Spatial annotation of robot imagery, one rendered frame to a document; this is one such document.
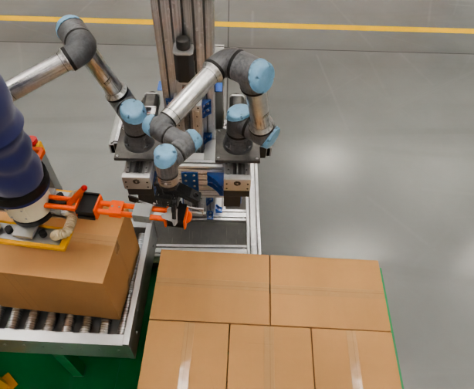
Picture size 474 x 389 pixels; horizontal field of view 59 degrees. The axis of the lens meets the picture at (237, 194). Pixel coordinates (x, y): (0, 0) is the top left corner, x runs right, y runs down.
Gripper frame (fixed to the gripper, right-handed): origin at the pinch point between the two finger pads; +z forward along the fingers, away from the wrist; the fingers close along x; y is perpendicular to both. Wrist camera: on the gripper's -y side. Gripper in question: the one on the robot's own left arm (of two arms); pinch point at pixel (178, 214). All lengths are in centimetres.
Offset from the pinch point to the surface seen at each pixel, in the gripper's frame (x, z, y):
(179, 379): 43, 68, -4
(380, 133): -196, 121, -129
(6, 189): 11, -18, 57
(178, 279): -5, 68, 6
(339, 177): -138, 122, -92
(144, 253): -14, 61, 26
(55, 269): 17, 27, 51
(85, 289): 21, 35, 39
